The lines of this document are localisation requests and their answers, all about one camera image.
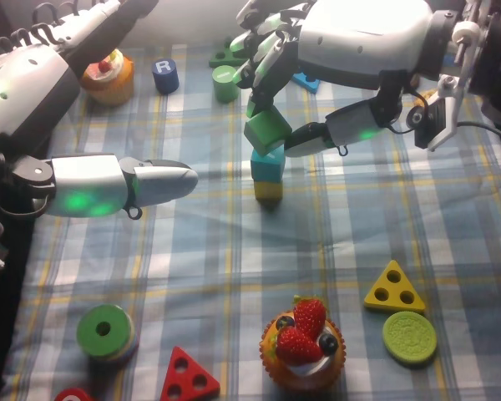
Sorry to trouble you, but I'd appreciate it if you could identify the toy orange cream cupcake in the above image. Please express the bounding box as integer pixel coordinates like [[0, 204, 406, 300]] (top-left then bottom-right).
[[79, 48, 135, 105]]

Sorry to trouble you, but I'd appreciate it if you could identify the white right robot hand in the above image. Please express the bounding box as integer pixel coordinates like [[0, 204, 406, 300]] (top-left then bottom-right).
[[0, 0, 200, 221]]

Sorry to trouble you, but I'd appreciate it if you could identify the yellow wooden cube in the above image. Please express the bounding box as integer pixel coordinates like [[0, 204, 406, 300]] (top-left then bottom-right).
[[253, 180, 284, 210]]

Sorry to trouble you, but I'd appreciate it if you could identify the red wooden cylinder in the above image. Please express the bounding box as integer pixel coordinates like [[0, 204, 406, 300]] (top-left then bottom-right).
[[53, 387, 95, 401]]

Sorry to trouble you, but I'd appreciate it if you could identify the toy strawberry cupcake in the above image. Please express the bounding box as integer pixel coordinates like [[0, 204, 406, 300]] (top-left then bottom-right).
[[258, 294, 346, 392]]

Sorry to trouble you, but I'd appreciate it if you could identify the blue plaid tablecloth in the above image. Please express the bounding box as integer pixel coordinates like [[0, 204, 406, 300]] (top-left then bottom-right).
[[0, 41, 501, 401]]

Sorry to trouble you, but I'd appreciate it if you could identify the light blue letter cube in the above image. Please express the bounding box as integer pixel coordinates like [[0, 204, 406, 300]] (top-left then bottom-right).
[[250, 145, 286, 185]]

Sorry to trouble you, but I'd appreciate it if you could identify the green wooden cube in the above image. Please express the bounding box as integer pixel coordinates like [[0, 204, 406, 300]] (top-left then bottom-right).
[[244, 106, 293, 155]]

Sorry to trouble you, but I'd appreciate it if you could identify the green wooden cylinder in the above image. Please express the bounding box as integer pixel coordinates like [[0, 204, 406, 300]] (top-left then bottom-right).
[[211, 65, 240, 104]]

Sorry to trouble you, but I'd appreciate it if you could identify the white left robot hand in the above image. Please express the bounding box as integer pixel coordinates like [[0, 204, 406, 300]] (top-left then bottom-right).
[[229, 0, 435, 159]]

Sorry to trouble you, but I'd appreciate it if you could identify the dark blue R cylinder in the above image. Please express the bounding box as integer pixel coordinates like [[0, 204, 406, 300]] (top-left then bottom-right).
[[151, 58, 180, 94]]

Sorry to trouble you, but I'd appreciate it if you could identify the yellow triangle block with holes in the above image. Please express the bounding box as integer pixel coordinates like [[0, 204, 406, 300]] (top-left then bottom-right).
[[363, 259, 427, 315]]

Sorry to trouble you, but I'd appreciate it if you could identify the blue triangle block with holes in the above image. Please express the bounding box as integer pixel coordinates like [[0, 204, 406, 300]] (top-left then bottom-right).
[[290, 71, 321, 95]]

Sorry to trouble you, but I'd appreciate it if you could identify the green triangle block with holes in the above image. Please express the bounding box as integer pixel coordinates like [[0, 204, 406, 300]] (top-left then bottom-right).
[[208, 37, 250, 69]]

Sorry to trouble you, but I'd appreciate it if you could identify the colourful ring stack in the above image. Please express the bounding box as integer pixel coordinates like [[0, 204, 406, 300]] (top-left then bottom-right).
[[75, 303, 140, 367]]

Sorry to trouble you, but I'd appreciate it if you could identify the green toy sandwich cookie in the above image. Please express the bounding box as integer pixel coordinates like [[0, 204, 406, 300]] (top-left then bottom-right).
[[382, 311, 438, 368]]

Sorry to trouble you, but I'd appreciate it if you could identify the red triangle block with holes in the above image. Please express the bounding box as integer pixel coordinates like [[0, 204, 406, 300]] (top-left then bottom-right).
[[159, 345, 221, 401]]

